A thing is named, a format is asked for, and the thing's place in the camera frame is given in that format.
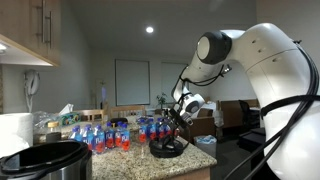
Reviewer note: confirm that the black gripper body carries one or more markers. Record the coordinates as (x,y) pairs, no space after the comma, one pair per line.
(176,116)

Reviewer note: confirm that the black pressure cooker lid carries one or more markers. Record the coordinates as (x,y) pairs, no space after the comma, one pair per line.
(166,151)

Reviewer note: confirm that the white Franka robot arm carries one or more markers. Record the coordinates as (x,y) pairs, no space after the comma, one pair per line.
(283,66)

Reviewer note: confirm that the steel pressure cooker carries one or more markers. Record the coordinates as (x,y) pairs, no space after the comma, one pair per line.
(76,166)

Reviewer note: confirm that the green potted plant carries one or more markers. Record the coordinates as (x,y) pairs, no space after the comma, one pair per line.
(162,99)

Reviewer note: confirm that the brown armchair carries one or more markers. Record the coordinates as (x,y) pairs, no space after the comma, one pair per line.
(203,128)

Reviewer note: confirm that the white sheet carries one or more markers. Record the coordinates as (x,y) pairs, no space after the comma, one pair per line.
(208,106)

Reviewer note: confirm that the grey trash bin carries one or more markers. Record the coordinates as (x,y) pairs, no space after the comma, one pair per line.
(205,148)

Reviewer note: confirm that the white bag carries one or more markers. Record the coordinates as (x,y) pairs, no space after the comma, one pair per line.
(217,118)

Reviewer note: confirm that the black pouch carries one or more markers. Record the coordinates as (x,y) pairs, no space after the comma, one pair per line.
(119,120)

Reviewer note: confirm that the brown wooden desk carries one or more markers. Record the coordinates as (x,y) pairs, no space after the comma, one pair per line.
(230,113)

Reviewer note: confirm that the black office chair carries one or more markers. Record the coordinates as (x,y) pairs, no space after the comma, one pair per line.
(248,113)

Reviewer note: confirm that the black side table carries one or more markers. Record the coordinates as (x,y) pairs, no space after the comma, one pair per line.
(251,140)

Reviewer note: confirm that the round ceiling light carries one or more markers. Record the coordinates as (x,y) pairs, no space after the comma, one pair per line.
(149,29)

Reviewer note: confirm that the colourful tissue box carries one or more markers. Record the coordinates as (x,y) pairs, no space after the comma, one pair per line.
(70,118)

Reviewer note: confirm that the dark jar with label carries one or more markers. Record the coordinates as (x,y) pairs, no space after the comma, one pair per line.
(54,135)

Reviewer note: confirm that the clear plastic bag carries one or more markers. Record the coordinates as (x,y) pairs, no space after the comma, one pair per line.
(41,118)

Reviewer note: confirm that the white paper towel roll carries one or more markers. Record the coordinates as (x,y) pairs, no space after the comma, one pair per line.
(16,133)

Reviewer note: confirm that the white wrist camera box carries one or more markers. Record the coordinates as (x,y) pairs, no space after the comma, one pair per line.
(188,119)

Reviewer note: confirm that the white wall phone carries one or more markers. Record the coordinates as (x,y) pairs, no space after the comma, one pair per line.
(32,83)

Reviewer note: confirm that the wooden wall cabinet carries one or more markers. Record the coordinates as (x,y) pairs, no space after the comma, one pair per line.
(20,20)

